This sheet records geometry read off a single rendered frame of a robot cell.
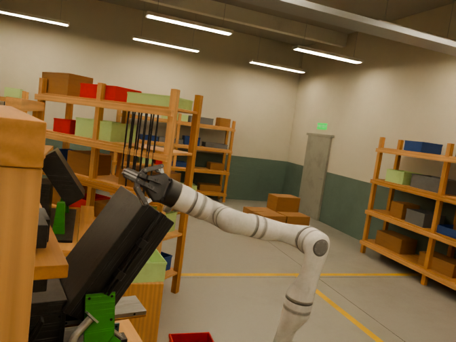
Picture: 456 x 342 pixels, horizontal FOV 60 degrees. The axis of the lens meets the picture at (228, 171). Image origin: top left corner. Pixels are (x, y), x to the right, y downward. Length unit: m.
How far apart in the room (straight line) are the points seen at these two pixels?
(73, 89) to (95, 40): 5.30
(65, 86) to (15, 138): 4.57
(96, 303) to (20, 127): 1.01
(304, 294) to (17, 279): 0.83
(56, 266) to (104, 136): 3.64
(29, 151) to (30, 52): 9.81
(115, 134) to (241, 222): 3.70
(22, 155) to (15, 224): 0.13
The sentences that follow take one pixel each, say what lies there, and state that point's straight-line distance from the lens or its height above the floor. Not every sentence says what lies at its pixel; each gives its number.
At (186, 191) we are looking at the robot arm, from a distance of 1.09.
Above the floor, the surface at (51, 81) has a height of 2.27.
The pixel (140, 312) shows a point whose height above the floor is 1.13.
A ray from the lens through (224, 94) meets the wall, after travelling 11.05.
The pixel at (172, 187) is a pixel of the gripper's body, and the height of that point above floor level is 1.80.
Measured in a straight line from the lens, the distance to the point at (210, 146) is 10.38.
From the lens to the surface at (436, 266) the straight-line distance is 6.91.
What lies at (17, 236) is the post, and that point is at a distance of 0.86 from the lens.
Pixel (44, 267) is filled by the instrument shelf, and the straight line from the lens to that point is 1.21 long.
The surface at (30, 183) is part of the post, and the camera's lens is 0.84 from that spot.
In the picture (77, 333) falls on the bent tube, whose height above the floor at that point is 1.16.
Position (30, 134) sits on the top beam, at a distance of 0.82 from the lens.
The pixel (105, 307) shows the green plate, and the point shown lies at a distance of 1.71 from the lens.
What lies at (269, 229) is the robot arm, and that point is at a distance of 1.21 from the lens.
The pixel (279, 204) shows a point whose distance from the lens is 8.16.
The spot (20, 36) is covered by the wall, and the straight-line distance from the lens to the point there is 10.69.
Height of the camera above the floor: 1.97
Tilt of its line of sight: 6 degrees down
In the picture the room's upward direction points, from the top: 8 degrees clockwise
